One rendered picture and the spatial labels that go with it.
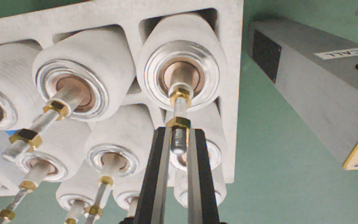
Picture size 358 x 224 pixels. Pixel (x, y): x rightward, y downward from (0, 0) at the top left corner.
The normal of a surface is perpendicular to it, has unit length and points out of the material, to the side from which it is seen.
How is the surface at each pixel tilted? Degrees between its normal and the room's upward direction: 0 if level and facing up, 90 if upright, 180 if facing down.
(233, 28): 0
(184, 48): 4
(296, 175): 0
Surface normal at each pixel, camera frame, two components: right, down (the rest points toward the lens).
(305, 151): -0.04, 0.59
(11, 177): 0.99, -0.09
